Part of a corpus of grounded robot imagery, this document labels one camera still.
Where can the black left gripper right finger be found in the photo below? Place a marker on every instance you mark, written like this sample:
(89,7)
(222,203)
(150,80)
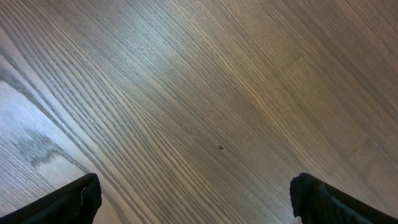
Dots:
(317,202)

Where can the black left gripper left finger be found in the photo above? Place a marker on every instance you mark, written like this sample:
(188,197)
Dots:
(76,202)

